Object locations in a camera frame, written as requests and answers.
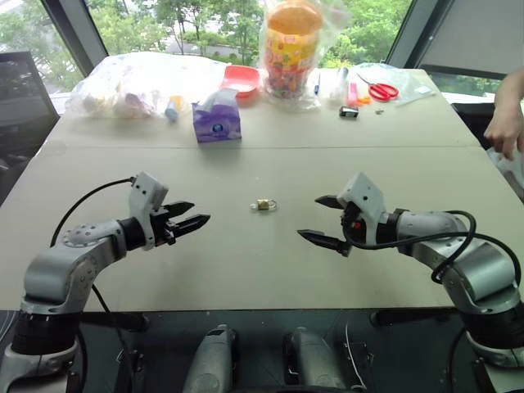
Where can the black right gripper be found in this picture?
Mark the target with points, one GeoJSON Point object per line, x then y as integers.
{"type": "Point", "coordinates": [353, 229]}

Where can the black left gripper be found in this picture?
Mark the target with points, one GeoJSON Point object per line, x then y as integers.
{"type": "Point", "coordinates": [163, 231]}

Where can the bare person forearm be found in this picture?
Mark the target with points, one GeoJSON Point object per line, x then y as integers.
{"type": "Point", "coordinates": [513, 88]}

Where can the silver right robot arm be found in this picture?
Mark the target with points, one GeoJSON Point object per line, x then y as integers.
{"type": "Point", "coordinates": [475, 266]}

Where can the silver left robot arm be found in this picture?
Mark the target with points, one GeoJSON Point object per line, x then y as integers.
{"type": "Point", "coordinates": [61, 270]}

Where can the bare person hand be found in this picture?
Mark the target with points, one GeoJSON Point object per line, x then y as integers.
{"type": "Point", "coordinates": [505, 127]}

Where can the small brass padlock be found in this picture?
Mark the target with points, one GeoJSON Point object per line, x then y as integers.
{"type": "Point", "coordinates": [264, 204]}

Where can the purple tissue box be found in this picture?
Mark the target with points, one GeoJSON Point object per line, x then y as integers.
{"type": "Point", "coordinates": [217, 125]}

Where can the blue and yellow small bottle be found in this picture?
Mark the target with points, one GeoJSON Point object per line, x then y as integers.
{"type": "Point", "coordinates": [174, 108]}

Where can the small black box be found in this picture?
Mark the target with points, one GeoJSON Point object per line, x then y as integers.
{"type": "Point", "coordinates": [349, 112]}

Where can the small orange object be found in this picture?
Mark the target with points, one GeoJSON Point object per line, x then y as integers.
{"type": "Point", "coordinates": [363, 100]}

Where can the pink marker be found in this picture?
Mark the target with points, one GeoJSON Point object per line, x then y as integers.
{"type": "Point", "coordinates": [352, 94]}

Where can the blue pen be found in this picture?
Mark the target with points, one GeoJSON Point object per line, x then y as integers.
{"type": "Point", "coordinates": [317, 86]}

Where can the large clear bag of items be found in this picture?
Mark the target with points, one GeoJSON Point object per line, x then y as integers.
{"type": "Point", "coordinates": [135, 88]}

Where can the grey rounded robot leg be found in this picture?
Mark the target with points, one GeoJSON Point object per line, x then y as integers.
{"type": "Point", "coordinates": [315, 362]}
{"type": "Point", "coordinates": [210, 360]}

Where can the red plastic bowl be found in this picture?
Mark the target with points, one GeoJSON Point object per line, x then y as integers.
{"type": "Point", "coordinates": [241, 78]}

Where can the flat clear plastic bag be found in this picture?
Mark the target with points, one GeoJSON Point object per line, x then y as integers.
{"type": "Point", "coordinates": [411, 84]}

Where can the colourful candy jar in bag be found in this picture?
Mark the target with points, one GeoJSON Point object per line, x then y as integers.
{"type": "Point", "coordinates": [291, 53]}

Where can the white plastic bag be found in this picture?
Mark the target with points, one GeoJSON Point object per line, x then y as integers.
{"type": "Point", "coordinates": [511, 172]}

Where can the grey roller blind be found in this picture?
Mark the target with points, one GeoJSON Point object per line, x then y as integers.
{"type": "Point", "coordinates": [471, 32]}

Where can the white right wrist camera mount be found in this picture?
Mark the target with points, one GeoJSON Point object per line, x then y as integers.
{"type": "Point", "coordinates": [366, 202]}

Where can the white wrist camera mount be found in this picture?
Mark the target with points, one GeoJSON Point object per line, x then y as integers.
{"type": "Point", "coordinates": [144, 196]}
{"type": "Point", "coordinates": [366, 202]}

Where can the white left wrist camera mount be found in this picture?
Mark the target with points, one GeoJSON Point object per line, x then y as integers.
{"type": "Point", "coordinates": [144, 196]}

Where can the dark window frame post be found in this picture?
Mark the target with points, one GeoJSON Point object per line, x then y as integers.
{"type": "Point", "coordinates": [71, 32]}

